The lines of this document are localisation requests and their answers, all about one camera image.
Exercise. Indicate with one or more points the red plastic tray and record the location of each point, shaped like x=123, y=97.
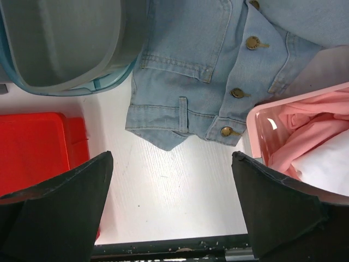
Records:
x=37, y=147

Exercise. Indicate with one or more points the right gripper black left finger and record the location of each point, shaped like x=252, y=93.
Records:
x=58, y=219

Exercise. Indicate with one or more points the light blue denim jacket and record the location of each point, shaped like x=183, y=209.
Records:
x=205, y=64

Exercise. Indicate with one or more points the pink cloth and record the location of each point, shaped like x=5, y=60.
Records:
x=310, y=123

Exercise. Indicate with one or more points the white cloth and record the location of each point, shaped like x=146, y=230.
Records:
x=326, y=167

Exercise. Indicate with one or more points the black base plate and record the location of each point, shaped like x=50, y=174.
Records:
x=215, y=248

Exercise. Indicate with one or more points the grey plastic basin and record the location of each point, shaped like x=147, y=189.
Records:
x=62, y=41

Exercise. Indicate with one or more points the pink plastic basket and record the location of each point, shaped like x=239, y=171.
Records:
x=267, y=134

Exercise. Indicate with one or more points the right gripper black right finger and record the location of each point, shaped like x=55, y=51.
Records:
x=279, y=219

